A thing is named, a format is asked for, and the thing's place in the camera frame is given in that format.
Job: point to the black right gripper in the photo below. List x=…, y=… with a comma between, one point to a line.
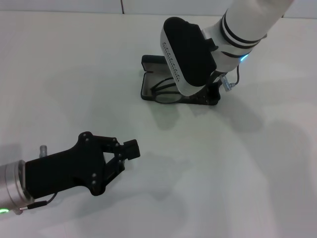
x=215, y=77

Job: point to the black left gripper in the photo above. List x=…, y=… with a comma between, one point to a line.
x=64, y=171

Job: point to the black glasses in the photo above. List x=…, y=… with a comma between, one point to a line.
x=156, y=98

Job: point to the black glasses case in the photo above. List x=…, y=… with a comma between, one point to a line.
x=148, y=62

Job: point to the silver connector plug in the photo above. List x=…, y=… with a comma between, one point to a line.
x=43, y=150

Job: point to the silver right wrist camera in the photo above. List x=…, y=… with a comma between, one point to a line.
x=190, y=54

